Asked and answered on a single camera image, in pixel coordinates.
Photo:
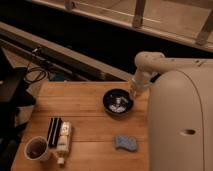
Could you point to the black rectangular box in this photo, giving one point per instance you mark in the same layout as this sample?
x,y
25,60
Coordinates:
x,y
53,131

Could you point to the white mug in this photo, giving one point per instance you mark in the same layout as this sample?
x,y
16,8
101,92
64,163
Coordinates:
x,y
36,149

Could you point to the blue sponge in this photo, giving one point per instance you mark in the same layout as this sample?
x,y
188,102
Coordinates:
x,y
126,142

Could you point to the black ceramic bowl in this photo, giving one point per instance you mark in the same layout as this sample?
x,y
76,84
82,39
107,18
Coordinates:
x,y
117,102

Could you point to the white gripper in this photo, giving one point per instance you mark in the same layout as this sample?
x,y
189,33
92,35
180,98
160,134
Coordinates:
x,y
140,82

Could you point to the black chair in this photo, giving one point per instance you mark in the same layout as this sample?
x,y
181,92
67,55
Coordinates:
x,y
13,95

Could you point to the white plastic bottle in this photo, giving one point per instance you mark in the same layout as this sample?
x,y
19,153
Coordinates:
x,y
63,146

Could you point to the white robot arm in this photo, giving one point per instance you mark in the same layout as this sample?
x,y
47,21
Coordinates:
x,y
180,110

